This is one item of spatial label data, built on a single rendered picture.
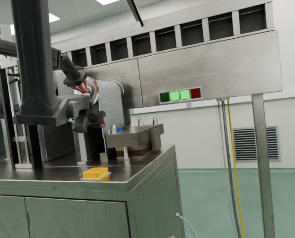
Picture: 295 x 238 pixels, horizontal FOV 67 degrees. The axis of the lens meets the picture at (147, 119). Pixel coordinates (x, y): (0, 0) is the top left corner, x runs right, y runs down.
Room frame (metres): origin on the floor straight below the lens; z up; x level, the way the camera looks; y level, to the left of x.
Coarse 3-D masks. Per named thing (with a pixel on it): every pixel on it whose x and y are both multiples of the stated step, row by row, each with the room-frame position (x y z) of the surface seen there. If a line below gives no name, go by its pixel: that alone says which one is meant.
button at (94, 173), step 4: (92, 168) 0.88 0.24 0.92; (96, 168) 0.87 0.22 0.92; (100, 168) 0.86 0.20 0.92; (104, 168) 0.85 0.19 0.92; (84, 172) 0.83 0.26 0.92; (88, 172) 0.82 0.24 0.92; (92, 172) 0.81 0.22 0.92; (96, 172) 0.81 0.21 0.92; (100, 172) 0.82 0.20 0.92; (104, 172) 0.84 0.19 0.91; (84, 176) 0.83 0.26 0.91; (88, 176) 0.82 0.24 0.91; (92, 176) 0.81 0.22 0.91; (96, 176) 0.81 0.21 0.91; (100, 176) 0.81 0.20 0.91
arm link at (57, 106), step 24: (24, 0) 0.36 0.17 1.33; (24, 24) 0.37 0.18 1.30; (48, 24) 0.41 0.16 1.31; (24, 48) 0.39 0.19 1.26; (48, 48) 0.42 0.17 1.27; (24, 72) 0.41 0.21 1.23; (48, 72) 0.43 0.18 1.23; (24, 96) 0.42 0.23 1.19; (48, 96) 0.43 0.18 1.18; (24, 120) 0.44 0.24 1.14; (48, 120) 0.44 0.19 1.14
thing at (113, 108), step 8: (104, 104) 1.14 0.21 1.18; (112, 104) 1.21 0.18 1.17; (120, 104) 1.30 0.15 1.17; (112, 112) 1.20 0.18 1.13; (120, 112) 1.29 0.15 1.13; (104, 120) 1.13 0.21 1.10; (112, 120) 1.19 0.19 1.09; (120, 120) 1.28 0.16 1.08; (104, 128) 1.12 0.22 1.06; (104, 136) 1.11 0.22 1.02
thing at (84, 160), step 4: (72, 120) 1.08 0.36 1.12; (80, 136) 1.10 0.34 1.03; (84, 136) 1.09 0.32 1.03; (88, 136) 1.12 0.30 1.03; (80, 140) 1.10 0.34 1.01; (84, 140) 1.09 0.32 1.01; (88, 140) 1.12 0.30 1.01; (80, 144) 1.10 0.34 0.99; (84, 144) 1.09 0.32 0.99; (88, 144) 1.11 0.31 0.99; (80, 148) 1.10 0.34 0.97; (84, 148) 1.09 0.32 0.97; (88, 148) 1.11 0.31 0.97; (80, 152) 1.10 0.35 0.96; (84, 152) 1.09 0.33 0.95; (88, 152) 1.11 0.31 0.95; (84, 156) 1.09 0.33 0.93; (88, 156) 1.10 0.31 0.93; (84, 160) 1.09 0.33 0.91; (88, 160) 1.10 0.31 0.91; (92, 160) 1.11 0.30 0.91
